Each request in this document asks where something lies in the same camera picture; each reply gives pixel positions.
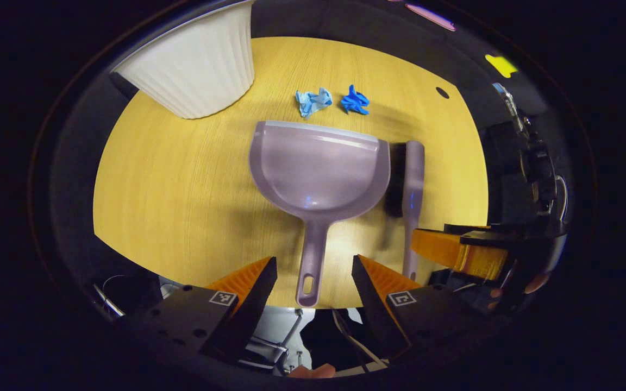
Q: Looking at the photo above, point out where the metal chair frame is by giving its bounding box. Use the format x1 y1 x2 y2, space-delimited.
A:
240 307 305 375

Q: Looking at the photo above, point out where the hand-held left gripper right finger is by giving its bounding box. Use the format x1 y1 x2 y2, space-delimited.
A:
351 254 490 359

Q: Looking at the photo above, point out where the pale purple small broom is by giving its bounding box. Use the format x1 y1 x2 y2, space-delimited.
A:
383 140 425 283

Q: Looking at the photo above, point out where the dark blue paper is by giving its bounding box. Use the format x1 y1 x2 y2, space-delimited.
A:
340 84 371 116

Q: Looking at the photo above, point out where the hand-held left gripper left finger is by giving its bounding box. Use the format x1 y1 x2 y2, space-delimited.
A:
116 256 278 363

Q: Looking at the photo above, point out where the light blue paper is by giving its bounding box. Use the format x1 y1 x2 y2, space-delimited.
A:
295 87 333 119

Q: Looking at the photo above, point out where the white ribbed garbage bin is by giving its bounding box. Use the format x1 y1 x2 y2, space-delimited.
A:
112 0 256 120

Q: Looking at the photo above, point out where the pale purple dustpan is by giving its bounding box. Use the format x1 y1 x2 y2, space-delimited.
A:
248 121 391 308

